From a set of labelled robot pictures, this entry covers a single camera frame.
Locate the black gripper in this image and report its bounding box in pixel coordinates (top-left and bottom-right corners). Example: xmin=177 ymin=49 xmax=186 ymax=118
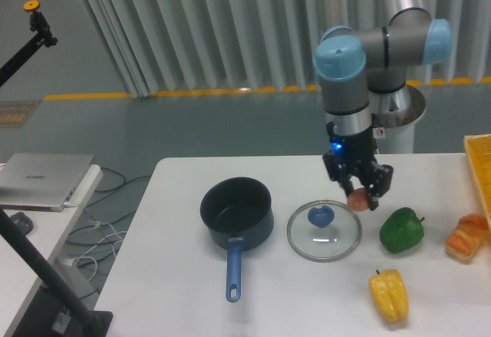
xmin=322 ymin=122 xmax=394 ymax=211

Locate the brown egg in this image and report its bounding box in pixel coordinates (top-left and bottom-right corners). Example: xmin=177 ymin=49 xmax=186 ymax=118
xmin=347 ymin=187 xmax=369 ymax=212

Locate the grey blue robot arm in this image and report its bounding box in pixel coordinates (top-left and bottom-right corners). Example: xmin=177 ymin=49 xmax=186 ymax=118
xmin=312 ymin=0 xmax=453 ymax=210

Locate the glass lid with blue knob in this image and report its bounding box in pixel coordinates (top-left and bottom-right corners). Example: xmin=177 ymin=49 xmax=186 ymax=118
xmin=286 ymin=200 xmax=362 ymax=263

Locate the green bell pepper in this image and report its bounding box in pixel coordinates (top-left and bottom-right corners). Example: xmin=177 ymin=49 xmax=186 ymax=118
xmin=379 ymin=207 xmax=425 ymax=254

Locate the yellow bell pepper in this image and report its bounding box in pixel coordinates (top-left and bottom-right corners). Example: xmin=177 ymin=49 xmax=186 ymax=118
xmin=368 ymin=269 xmax=409 ymax=323

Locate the orange croissant bread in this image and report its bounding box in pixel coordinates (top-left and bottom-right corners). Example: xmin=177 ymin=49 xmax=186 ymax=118
xmin=445 ymin=213 xmax=489 ymax=262

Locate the yellow woven basket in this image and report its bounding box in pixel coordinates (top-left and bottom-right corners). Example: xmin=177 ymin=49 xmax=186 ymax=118
xmin=463 ymin=134 xmax=490 ymax=223

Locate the white curtain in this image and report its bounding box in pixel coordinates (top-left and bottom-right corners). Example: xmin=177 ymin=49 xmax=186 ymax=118
xmin=64 ymin=0 xmax=491 ymax=98

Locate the silver laptop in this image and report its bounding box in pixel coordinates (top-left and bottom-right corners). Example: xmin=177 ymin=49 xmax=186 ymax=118
xmin=1 ymin=153 xmax=94 ymax=211

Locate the white side table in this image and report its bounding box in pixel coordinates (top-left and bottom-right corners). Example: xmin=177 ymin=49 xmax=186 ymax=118
xmin=1 ymin=164 xmax=103 ymax=336

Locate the dark saucepan with blue handle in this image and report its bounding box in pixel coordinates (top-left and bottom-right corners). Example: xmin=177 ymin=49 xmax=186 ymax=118
xmin=200 ymin=177 xmax=274 ymax=302

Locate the black floor cable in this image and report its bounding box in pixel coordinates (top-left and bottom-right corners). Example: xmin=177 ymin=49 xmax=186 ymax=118
xmin=64 ymin=166 xmax=153 ymax=299

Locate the white floor cable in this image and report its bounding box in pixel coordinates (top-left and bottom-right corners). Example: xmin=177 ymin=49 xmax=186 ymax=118
xmin=72 ymin=220 xmax=128 ymax=282

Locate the black camera stand pole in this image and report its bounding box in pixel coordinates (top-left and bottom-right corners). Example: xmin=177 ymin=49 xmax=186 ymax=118
xmin=1 ymin=210 xmax=114 ymax=336

